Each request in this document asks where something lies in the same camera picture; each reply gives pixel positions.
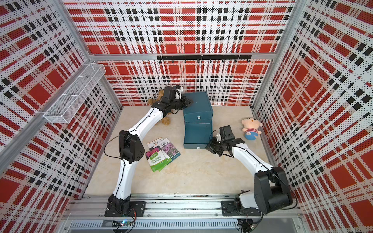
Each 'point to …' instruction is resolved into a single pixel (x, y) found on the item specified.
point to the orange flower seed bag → (155, 146)
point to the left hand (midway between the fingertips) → (195, 101)
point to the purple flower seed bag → (169, 149)
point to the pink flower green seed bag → (156, 158)
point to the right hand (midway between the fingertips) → (207, 146)
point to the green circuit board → (122, 224)
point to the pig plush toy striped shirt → (251, 125)
